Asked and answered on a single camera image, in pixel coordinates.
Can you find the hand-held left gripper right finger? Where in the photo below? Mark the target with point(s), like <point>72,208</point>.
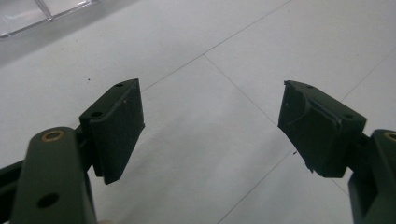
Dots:
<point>317,137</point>

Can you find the clear plastic compartment box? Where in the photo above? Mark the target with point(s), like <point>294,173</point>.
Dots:
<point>21,14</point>

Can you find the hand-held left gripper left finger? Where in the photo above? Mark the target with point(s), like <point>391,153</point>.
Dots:
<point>116,133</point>

